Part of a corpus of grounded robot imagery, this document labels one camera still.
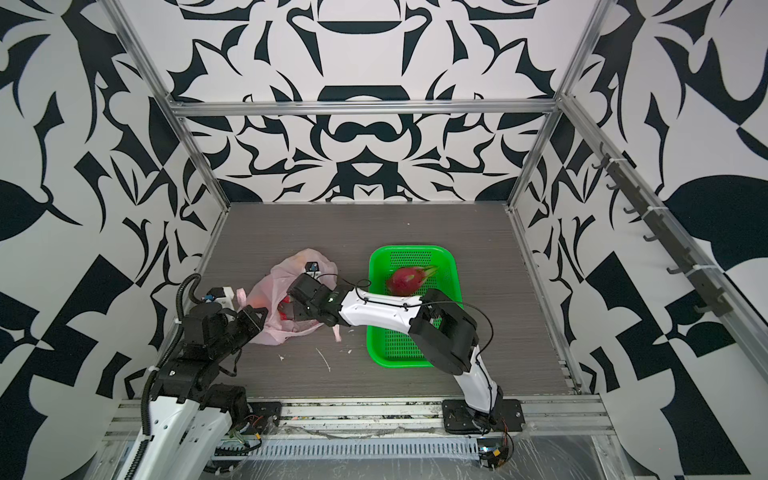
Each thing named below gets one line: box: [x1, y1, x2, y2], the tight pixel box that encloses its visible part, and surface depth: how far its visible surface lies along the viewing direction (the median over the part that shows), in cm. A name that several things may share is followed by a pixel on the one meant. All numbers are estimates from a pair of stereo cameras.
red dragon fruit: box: [386, 265, 438, 297], surface depth 93 cm
